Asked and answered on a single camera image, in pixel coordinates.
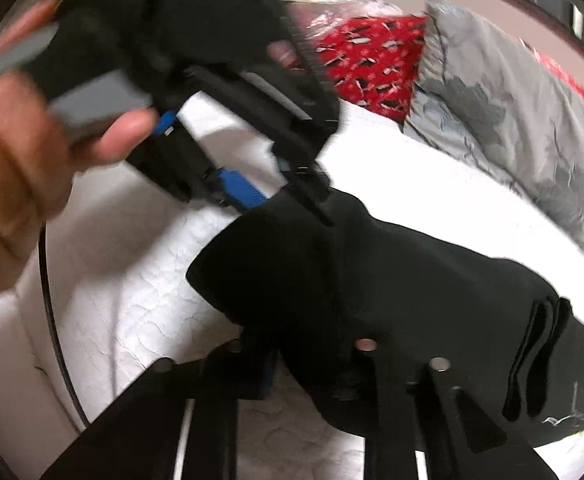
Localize clear plastic bag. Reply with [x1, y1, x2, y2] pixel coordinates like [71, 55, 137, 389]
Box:
[292, 0, 407, 36]

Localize black pants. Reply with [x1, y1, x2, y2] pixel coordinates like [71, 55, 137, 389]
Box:
[186, 195, 584, 448]

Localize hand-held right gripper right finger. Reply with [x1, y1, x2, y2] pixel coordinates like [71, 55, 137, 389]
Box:
[337, 337, 572, 480]

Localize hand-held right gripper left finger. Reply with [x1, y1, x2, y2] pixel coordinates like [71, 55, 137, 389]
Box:
[42, 339, 279, 480]

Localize grey floral pillow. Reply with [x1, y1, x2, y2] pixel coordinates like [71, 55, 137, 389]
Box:
[403, 0, 584, 281]

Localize person's left hand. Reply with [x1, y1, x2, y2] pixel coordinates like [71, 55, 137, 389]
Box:
[0, 0, 157, 303]

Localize red printed quilt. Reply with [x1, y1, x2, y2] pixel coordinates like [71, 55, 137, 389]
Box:
[282, 2, 584, 126]

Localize white quilted bed cover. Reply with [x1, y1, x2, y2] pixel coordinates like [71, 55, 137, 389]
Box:
[0, 95, 584, 480]

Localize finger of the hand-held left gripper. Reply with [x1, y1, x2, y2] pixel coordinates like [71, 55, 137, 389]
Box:
[189, 66, 337, 226]
[126, 110, 269, 212]

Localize black cable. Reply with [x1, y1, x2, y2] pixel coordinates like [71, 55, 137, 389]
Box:
[36, 217, 93, 428]

